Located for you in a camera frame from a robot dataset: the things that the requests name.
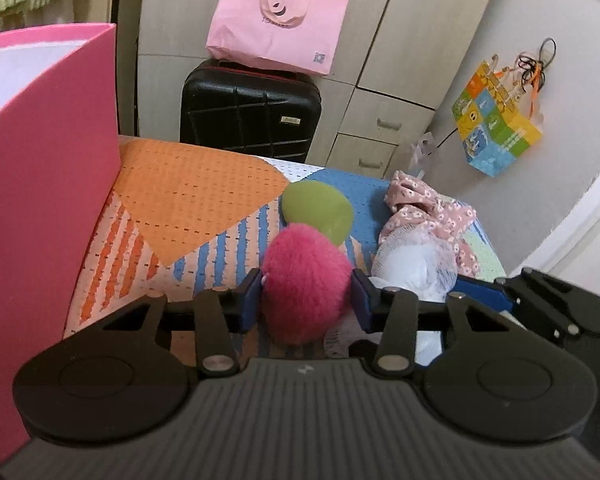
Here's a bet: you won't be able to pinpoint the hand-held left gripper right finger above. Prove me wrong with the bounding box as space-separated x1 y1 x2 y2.
352 270 528 378

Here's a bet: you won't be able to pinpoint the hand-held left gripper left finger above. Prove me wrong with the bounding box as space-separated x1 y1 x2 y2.
100 269 262 378

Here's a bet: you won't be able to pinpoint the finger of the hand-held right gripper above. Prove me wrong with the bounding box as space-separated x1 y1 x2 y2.
452 267 556 313

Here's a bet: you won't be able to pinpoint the pink fluffy pom-pom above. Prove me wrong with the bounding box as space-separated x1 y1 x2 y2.
262 225 356 346

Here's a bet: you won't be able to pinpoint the pink cardboard box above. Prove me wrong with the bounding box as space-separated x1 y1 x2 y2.
0 22 121 466

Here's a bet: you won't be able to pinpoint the white door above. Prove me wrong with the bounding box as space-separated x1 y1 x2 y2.
500 140 600 306

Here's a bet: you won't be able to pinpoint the floral pink and mesh cloth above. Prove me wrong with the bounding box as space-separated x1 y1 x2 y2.
372 170 481 303

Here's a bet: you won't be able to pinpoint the green ball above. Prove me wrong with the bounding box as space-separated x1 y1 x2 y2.
280 181 353 247

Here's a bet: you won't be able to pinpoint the colourful patterned table mat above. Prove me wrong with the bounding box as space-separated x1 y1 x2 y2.
62 135 508 361

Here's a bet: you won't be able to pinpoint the colourful cartoon gift bag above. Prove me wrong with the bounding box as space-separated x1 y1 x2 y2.
452 60 543 178

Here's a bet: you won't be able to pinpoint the black hard-shell suitcase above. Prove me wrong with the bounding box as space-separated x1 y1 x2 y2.
180 59 322 163

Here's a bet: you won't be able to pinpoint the beige wardrobe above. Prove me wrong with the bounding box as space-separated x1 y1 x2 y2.
117 0 506 181

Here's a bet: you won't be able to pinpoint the pink tote bag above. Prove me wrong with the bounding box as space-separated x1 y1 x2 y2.
206 0 351 78

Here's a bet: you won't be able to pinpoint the orange and black cords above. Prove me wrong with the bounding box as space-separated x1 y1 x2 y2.
500 37 557 116

